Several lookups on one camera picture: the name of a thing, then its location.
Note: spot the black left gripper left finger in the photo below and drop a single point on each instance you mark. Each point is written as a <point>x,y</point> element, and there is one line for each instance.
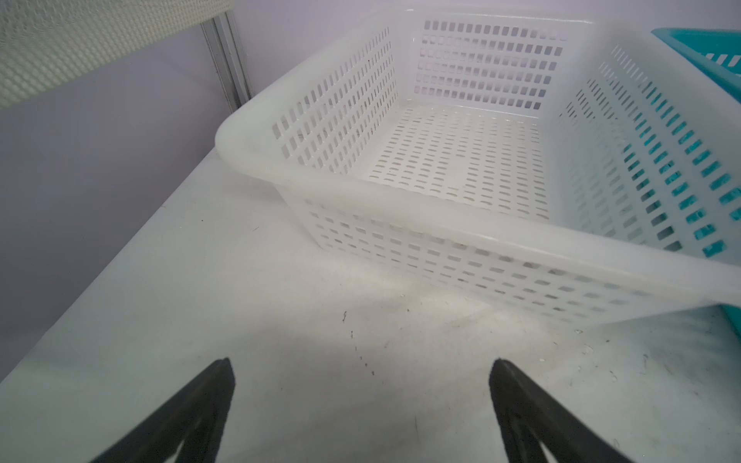
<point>188,427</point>

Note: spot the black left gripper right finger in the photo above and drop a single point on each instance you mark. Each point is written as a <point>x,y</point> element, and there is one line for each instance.
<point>531,422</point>

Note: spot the white plastic basket left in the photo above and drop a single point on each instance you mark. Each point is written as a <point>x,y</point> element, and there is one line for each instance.
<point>580,171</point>

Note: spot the teal plastic basket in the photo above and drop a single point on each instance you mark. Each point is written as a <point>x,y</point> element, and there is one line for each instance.
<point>703,58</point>

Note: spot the aluminium frame post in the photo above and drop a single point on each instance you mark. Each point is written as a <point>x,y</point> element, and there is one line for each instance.
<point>227,54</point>

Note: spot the white mesh wall shelf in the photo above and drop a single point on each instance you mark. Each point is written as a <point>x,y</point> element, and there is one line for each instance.
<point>45,44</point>

